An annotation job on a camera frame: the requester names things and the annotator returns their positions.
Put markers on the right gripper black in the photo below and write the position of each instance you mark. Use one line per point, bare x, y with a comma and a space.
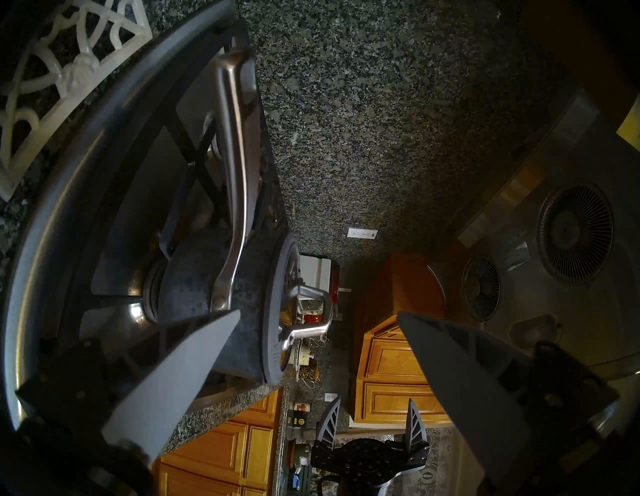
370, 460

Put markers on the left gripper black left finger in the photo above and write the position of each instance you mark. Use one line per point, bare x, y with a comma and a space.
170, 390

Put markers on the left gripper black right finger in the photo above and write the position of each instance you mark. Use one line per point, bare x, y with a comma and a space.
480, 390

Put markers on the dark grey saucepan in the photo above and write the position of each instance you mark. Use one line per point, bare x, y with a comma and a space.
200, 280

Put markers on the wooden upper cabinet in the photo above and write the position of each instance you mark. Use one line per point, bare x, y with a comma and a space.
395, 360

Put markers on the wooden lower cabinets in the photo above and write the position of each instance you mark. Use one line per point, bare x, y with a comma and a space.
225, 450

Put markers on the stainless steel range hood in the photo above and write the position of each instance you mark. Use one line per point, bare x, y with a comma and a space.
575, 280

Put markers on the stainless steel gas cooktop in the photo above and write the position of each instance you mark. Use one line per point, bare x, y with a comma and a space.
120, 235

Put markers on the white lattice trivet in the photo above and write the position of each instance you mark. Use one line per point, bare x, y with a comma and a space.
75, 80

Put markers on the white wall power outlet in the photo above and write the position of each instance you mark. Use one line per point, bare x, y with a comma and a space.
362, 233

